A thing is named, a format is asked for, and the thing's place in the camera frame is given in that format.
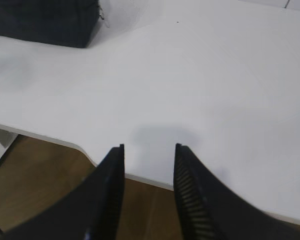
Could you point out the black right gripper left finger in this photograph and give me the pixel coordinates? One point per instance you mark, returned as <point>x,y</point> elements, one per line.
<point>89,212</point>

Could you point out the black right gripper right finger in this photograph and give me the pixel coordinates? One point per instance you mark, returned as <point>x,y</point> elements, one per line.
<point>209,210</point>

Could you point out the dark navy lunch bag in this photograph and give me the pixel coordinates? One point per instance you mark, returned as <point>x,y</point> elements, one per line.
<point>68,23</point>

